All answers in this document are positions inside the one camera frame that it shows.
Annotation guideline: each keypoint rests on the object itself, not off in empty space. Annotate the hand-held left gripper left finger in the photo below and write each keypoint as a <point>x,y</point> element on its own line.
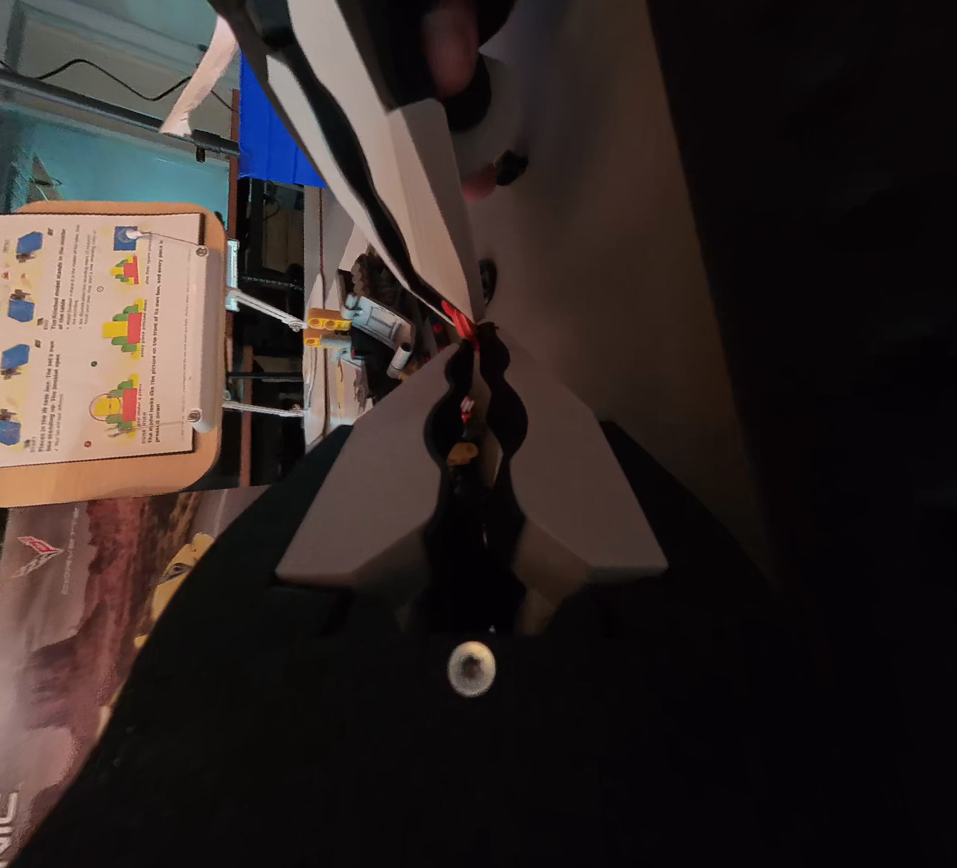
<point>359,502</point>

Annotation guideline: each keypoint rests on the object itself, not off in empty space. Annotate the black lego steering wheel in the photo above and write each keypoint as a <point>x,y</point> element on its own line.
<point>487,283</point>

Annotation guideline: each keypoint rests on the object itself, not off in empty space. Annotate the white paper parts bag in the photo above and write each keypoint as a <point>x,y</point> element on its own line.
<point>202,83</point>

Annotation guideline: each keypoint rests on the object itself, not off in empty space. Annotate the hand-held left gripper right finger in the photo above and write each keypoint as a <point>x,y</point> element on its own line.
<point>590,502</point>

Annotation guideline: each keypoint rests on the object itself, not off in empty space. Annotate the illustrated instruction sheet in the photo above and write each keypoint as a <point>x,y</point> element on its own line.
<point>75,345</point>

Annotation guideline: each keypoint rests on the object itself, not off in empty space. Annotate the person's right hand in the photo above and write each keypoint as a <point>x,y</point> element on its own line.
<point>452,46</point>

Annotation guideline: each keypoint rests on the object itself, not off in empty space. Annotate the red lego axle pin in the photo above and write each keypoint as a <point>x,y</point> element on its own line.
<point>456,319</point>

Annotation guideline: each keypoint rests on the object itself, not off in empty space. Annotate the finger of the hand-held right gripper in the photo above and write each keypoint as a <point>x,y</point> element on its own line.
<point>314,135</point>
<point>419,165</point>

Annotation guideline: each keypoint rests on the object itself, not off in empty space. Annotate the blue plastic bin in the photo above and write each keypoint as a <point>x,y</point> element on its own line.
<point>269,135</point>

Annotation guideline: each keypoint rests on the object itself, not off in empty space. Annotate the black lego connector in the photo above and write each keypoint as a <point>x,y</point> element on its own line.
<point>512,167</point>

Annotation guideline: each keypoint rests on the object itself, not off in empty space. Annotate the lego set box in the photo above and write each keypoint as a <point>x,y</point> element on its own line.
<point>75,584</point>

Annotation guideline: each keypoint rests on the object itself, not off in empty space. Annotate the black metal pole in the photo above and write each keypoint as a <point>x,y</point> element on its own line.
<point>112,111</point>

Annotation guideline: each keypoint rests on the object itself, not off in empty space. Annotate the lego car chassis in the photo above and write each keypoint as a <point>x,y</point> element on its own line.
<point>374,322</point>

